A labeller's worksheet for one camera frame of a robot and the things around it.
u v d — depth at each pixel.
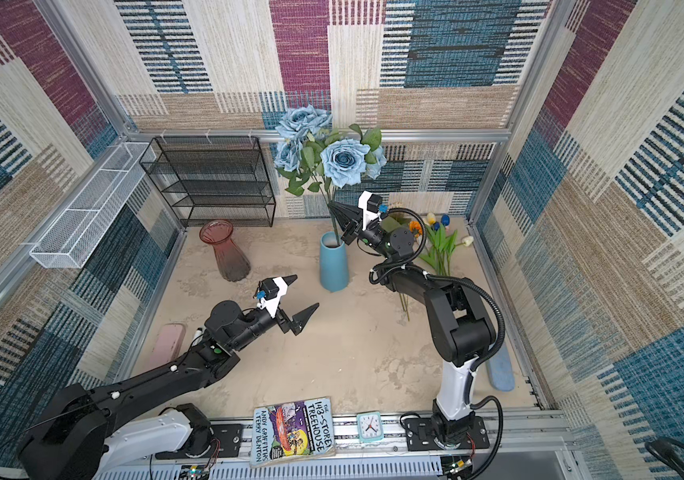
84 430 0.40
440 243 1.12
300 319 0.67
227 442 0.73
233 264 0.98
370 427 0.74
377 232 0.73
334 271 0.93
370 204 0.65
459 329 0.51
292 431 0.73
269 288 0.60
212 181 1.11
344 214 0.72
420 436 0.73
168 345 0.89
